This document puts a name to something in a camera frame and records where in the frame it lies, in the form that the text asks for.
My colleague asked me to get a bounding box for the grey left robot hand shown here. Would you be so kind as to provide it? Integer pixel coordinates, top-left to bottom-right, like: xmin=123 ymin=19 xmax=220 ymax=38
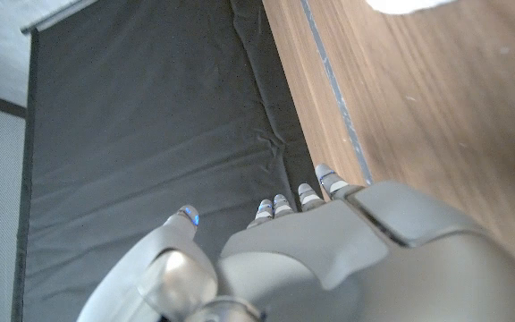
xmin=76 ymin=163 xmax=515 ymax=322

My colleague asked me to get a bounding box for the white wiping cloth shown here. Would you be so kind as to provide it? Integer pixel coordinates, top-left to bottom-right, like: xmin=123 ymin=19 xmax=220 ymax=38
xmin=365 ymin=0 xmax=458 ymax=15

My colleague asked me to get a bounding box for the black backdrop curtain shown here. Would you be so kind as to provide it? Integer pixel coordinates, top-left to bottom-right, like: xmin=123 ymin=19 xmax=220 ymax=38
xmin=11 ymin=0 xmax=325 ymax=322

